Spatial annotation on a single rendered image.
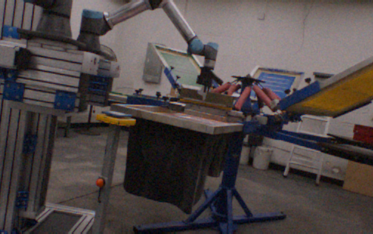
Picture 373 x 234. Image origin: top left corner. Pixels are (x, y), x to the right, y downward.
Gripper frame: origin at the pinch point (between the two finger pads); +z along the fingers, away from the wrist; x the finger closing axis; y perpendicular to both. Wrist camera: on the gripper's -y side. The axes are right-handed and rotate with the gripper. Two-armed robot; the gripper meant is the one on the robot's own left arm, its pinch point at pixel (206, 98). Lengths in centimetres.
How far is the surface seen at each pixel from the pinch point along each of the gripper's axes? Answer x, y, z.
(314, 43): -415, -9, -116
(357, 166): -406, -111, 69
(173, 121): 57, -9, 12
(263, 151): -379, 30, 77
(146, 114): 57, 7, 12
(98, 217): 76, 11, 61
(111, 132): 76, 12, 21
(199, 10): -415, 212, -155
